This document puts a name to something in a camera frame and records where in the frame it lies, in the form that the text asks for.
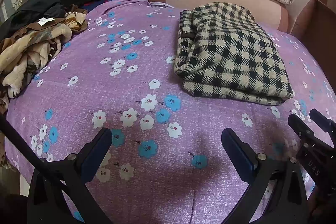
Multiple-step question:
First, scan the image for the purple floral bed sheet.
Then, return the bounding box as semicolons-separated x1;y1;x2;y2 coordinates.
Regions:
7;0;335;223

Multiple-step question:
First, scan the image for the wooden headboard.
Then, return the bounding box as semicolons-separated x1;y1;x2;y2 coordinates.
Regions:
301;0;336;90

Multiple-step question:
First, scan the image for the brown beige plush blanket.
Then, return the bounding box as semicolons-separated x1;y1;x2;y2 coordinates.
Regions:
0;4;89;169

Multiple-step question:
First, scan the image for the black beige checkered coat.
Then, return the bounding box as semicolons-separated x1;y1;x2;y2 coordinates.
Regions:
174;2;293;106

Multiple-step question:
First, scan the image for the black clothes pile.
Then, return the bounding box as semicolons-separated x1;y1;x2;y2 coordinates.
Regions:
1;0;101;40

